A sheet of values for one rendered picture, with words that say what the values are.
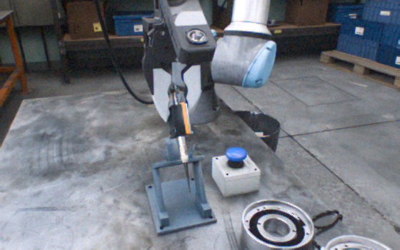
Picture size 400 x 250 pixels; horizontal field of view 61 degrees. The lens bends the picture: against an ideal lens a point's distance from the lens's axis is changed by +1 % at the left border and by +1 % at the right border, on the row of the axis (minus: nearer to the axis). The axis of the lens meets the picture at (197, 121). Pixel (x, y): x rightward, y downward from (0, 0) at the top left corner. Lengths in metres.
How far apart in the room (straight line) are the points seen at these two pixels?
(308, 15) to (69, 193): 4.17
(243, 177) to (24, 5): 3.70
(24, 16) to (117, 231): 3.69
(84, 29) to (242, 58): 3.12
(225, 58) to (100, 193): 0.42
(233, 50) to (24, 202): 0.54
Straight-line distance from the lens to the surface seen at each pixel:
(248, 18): 0.82
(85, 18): 3.80
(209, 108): 0.89
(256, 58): 0.79
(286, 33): 4.38
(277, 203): 0.58
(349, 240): 0.55
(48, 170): 0.77
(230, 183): 0.62
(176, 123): 0.49
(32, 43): 4.43
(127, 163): 0.74
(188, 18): 0.43
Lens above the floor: 1.19
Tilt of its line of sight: 26 degrees down
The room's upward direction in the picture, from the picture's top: straight up
